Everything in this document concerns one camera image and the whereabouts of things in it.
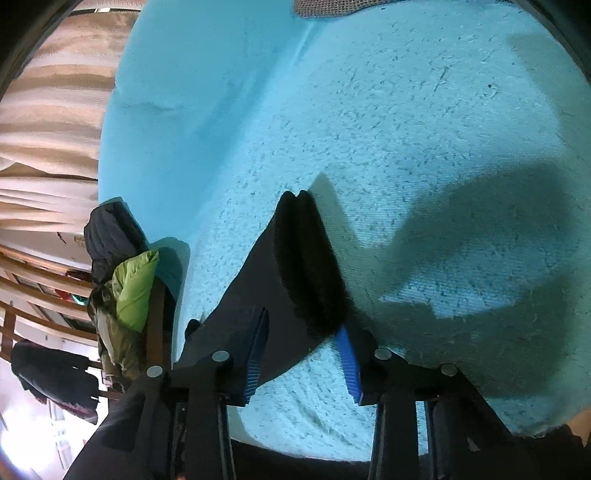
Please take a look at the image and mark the black knit pants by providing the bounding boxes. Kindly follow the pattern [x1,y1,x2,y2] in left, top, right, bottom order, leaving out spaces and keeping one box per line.
[175,190,353,384]

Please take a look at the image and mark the dark clothes hanging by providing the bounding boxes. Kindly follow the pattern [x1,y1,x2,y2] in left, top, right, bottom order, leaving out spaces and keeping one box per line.
[10,340,99,425]

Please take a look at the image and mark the turquoise fleece bed blanket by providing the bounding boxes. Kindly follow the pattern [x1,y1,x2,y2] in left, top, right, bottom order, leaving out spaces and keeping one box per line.
[98,1,590,434]

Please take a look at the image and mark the beige striped curtain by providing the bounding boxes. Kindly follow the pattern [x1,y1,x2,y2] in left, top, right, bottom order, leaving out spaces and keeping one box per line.
[1,4,141,234]

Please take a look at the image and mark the grey woven cushion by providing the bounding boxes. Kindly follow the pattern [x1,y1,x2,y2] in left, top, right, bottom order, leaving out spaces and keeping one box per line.
[294,0,397,19]

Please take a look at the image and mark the green olive puffer jacket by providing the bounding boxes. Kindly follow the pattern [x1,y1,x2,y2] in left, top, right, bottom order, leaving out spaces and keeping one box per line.
[87,250,159,392]

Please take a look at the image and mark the black jacket on bed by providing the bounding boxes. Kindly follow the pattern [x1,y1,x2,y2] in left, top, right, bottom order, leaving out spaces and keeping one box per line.
[83,198,147,284]

